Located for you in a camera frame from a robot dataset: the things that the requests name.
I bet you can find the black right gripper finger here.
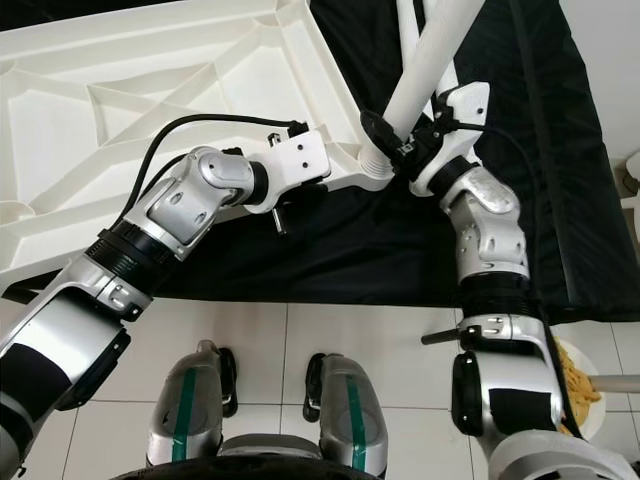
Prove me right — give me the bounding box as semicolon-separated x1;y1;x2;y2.
360;110;406;161

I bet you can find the white plastic table leg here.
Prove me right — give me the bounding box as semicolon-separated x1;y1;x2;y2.
422;0;466;106
360;0;486;181
397;0;421;61

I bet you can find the white plastic children table top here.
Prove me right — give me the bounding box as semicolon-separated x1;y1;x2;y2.
0;0;396;291

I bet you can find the black table cloth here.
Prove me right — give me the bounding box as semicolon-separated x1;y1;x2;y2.
10;0;640;323

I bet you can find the black robot left foot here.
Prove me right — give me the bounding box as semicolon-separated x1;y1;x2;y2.
220;345;241;413

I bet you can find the black robot foot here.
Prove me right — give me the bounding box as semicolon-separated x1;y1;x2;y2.
303;352;329;416
220;345;241;413

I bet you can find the black robot right foot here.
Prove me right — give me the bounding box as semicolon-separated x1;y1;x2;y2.
303;352;329;416

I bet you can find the silver robot right leg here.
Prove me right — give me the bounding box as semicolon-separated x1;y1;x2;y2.
315;353;391;476

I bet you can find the black robot torso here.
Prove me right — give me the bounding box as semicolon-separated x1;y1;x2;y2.
105;437;491;480

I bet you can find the white round plate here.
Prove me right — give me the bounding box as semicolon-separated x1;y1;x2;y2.
555;338;609;441

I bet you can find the yellow crumpled cloth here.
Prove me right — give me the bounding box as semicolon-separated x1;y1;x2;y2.
558;345;601;431

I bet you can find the grey bar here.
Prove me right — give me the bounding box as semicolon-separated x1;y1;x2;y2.
592;375;640;393

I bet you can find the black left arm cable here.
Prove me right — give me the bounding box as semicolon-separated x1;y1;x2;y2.
120;113;309;236

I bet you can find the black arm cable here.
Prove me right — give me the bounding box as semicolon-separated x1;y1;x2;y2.
120;113;309;236
455;120;589;441

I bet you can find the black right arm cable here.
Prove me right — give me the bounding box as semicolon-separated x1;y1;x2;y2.
455;120;589;441

